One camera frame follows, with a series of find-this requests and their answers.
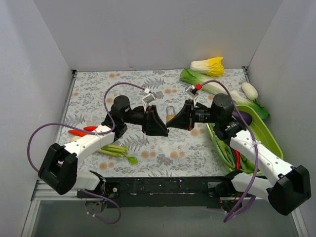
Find large brass padlock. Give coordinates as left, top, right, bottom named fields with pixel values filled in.
left=166, top=105, right=176, bottom=122

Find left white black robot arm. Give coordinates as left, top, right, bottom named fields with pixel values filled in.
left=38, top=93, right=169, bottom=198

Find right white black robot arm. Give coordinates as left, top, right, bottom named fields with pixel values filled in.
left=166, top=94, right=311, bottom=215

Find green white napa cabbage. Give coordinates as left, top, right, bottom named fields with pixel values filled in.
left=180, top=69, right=227, bottom=95

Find floral table mat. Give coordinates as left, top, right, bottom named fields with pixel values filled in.
left=64, top=69, right=228, bottom=177

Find green celery stalks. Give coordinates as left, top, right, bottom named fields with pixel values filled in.
left=97, top=144, right=138, bottom=165

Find green long beans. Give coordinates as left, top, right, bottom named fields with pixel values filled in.
left=208, top=126, right=255, bottom=174

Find yellow white napa cabbage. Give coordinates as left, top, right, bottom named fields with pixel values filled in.
left=190, top=57, right=224, bottom=77

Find purple eggplant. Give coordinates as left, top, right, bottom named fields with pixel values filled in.
left=233, top=111, right=252, bottom=125

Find orange carrot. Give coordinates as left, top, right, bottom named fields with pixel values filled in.
left=83, top=126, right=97, bottom=132
left=68, top=130, right=87, bottom=137

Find red chili pepper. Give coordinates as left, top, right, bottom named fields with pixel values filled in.
left=233, top=149, right=241, bottom=170

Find white radish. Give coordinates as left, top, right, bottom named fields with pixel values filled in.
left=241, top=82, right=258, bottom=101

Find green plastic basket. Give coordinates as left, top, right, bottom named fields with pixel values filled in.
left=207, top=105, right=283, bottom=159

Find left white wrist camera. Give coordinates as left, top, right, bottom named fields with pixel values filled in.
left=142, top=88, right=156, bottom=110

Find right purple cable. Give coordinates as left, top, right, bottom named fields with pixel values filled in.
left=201, top=79, right=260, bottom=223

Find purple cable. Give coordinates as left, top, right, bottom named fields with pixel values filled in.
left=201, top=79, right=260, bottom=223
left=26, top=82, right=149, bottom=224

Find black aluminium base frame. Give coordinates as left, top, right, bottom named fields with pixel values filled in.
left=32, top=172, right=299, bottom=210

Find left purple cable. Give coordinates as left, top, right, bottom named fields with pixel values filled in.
left=26, top=82, right=149, bottom=224

